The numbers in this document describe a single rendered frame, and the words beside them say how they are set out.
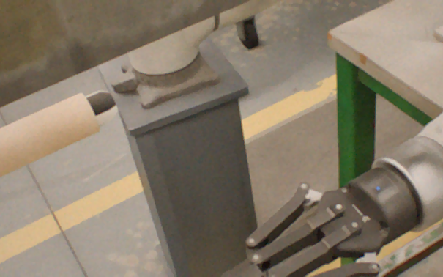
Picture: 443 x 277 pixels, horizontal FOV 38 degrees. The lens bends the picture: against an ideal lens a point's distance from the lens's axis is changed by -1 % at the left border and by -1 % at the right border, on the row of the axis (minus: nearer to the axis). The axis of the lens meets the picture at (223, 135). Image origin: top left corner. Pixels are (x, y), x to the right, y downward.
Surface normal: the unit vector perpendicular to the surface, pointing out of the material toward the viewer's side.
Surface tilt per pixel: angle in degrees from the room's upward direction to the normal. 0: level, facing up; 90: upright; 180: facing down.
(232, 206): 90
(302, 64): 0
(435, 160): 21
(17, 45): 90
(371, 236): 9
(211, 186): 90
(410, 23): 0
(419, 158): 5
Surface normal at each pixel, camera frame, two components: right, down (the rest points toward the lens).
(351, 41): -0.13, -0.74
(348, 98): -0.85, 0.42
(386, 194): 0.10, -0.44
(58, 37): 0.50, 0.52
